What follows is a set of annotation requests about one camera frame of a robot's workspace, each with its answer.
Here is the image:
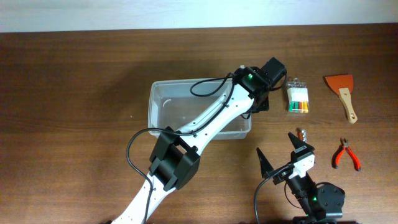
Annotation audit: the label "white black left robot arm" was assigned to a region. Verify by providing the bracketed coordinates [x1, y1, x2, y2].
[113, 58, 287, 223]

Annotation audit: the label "orange scraper wooden handle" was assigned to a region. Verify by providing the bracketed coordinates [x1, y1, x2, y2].
[325, 74, 358, 124]

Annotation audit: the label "orange socket bit rail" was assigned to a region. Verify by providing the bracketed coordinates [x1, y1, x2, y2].
[298, 128, 307, 143]

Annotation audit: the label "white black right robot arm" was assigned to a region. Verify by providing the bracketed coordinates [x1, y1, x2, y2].
[254, 133, 345, 223]

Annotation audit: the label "clear plastic container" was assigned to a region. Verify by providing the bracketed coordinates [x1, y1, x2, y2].
[147, 78, 252, 141]

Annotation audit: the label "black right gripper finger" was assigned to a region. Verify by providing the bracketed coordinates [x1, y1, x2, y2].
[256, 147, 274, 179]
[288, 132, 308, 153]

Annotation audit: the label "red handled pliers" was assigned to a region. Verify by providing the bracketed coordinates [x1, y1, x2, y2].
[331, 138, 363, 172]

